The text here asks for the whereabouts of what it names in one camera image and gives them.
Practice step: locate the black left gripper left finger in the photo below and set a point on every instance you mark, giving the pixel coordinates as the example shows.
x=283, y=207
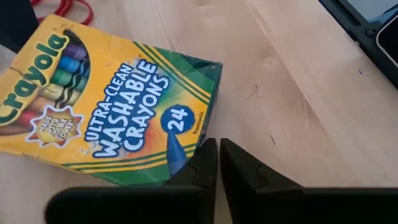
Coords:
x=205, y=174

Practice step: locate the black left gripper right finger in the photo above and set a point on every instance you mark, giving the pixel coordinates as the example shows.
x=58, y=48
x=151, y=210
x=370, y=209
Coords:
x=248, y=193

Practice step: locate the long red rubber band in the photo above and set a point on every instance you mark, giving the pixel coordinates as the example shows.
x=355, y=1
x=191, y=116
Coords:
x=90, y=14

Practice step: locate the yellow green crayon box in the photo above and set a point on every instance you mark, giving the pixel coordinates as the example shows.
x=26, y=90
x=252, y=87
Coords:
x=109, y=93

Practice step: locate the black white-edged device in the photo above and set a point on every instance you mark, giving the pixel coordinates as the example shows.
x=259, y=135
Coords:
x=390, y=43

